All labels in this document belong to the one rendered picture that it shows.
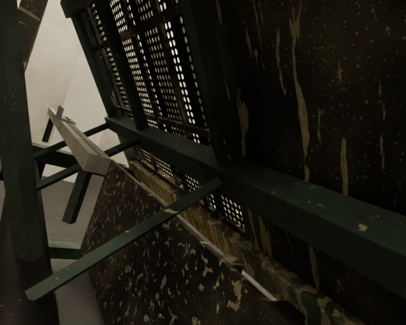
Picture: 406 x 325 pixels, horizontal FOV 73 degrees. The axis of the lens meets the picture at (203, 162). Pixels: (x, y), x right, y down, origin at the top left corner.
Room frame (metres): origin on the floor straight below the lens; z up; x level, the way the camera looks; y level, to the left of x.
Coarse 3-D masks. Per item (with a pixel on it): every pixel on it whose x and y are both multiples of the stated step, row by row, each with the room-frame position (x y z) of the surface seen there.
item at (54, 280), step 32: (0, 0) 0.52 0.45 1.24; (0, 32) 0.52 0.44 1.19; (0, 64) 0.54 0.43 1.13; (0, 96) 0.55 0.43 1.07; (0, 128) 0.56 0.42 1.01; (96, 128) 1.65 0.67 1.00; (32, 160) 0.61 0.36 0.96; (32, 192) 0.62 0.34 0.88; (192, 192) 0.68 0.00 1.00; (32, 224) 0.62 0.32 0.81; (160, 224) 0.65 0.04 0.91; (32, 256) 0.63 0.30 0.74; (96, 256) 0.57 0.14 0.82; (32, 288) 0.52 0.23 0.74
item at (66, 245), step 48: (144, 192) 1.26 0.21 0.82; (0, 240) 0.73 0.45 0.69; (96, 240) 1.59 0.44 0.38; (144, 240) 1.14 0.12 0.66; (192, 240) 0.89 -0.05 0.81; (0, 288) 0.54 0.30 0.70; (96, 288) 1.40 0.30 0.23; (144, 288) 1.03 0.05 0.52; (192, 288) 0.82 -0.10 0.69; (240, 288) 0.68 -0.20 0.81
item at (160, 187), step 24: (144, 168) 1.72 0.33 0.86; (168, 192) 1.38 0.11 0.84; (192, 216) 1.20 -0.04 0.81; (216, 240) 1.07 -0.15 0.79; (240, 240) 0.94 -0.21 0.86; (264, 264) 0.82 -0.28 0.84; (264, 288) 0.87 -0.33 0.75; (288, 288) 0.74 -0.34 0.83; (312, 288) 0.71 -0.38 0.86; (312, 312) 0.69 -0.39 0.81; (336, 312) 0.64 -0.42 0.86
